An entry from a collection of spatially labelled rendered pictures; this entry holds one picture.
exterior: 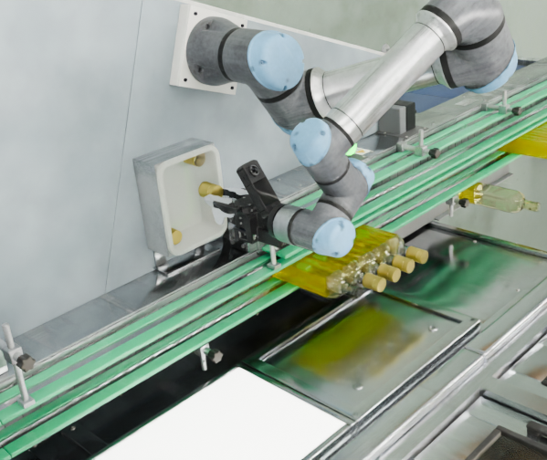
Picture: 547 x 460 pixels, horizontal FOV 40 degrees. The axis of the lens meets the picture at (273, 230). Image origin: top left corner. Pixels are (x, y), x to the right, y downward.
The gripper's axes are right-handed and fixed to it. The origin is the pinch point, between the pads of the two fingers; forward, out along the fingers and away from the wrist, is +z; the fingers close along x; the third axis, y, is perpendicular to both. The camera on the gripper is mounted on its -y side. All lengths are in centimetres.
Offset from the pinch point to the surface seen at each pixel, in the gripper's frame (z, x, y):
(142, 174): 14.0, -8.0, -4.2
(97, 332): 4.9, -31.7, 20.5
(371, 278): -22.0, 24.2, 25.4
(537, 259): -34, 84, 43
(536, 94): -4, 142, 14
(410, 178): -1, 72, 21
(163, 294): 5.5, -14.0, 20.1
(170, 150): 13.9, 0.3, -7.3
